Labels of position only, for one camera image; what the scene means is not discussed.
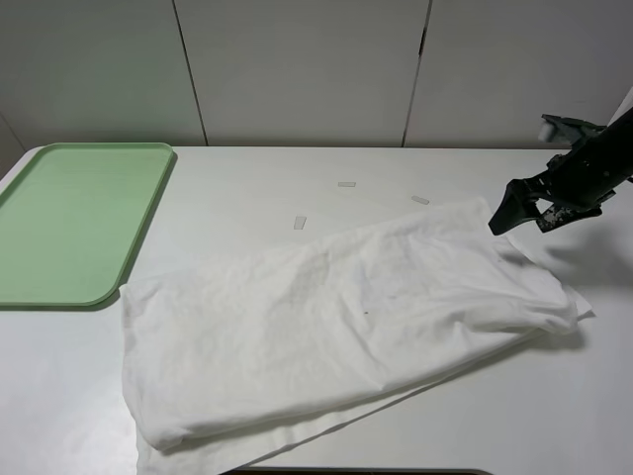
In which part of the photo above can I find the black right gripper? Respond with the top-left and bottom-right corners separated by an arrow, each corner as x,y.
489,133 -> 618,236

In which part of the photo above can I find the white short sleeve shirt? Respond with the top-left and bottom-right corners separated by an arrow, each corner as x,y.
121,199 -> 590,474

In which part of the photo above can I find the green plastic tray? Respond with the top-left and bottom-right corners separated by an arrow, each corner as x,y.
1,142 -> 175,309

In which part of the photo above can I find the clear tape marker right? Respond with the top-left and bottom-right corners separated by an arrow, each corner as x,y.
411,195 -> 430,205

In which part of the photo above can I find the clear tape marker left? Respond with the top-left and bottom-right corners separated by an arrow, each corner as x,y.
293,216 -> 307,231

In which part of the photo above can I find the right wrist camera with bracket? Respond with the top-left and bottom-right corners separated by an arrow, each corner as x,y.
538,114 -> 606,148

